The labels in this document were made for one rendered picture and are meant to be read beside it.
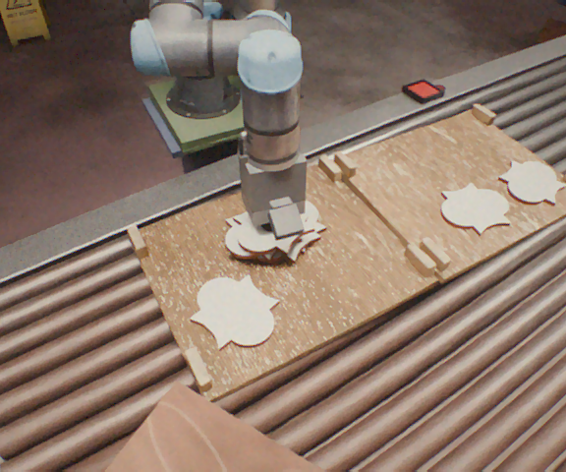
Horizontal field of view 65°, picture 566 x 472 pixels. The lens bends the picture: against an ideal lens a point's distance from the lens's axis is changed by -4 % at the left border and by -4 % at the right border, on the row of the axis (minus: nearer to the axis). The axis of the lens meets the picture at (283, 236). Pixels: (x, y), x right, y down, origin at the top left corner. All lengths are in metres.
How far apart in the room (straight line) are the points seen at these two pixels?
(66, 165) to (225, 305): 2.08
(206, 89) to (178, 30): 0.50
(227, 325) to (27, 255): 0.41
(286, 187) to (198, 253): 0.21
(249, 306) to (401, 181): 0.41
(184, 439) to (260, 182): 0.34
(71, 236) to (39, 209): 1.58
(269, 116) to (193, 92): 0.59
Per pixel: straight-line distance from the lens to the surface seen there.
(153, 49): 0.66
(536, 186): 1.02
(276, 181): 0.66
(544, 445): 0.73
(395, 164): 0.98
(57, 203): 2.49
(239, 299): 0.71
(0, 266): 0.93
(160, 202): 0.93
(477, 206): 0.92
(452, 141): 1.08
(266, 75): 0.56
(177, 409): 0.54
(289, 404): 0.66
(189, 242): 0.81
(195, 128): 1.13
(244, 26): 0.67
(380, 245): 0.81
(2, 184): 2.76
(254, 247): 0.72
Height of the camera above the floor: 1.53
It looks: 48 degrees down
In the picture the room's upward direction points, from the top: straight up
